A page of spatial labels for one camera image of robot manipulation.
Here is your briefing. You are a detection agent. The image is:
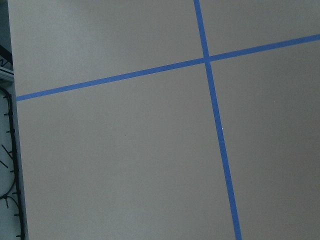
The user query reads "black bundled floor cable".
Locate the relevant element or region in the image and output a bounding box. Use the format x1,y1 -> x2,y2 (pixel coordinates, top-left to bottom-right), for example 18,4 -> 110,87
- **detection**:
0,86 -> 26,240

